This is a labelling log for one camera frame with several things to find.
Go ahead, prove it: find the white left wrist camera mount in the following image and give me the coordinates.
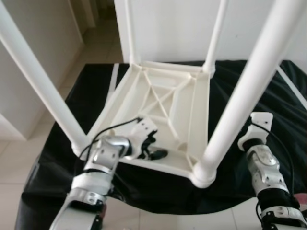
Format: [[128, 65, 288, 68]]
[[129, 119, 159, 159]]

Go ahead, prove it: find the black cloth table cover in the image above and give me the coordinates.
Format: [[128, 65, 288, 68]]
[[14, 59, 307, 230]]

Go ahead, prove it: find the white plastic table leg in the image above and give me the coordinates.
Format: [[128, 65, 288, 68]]
[[191, 0, 307, 188], [0, 0, 89, 154], [124, 0, 141, 65], [202, 0, 230, 72]]

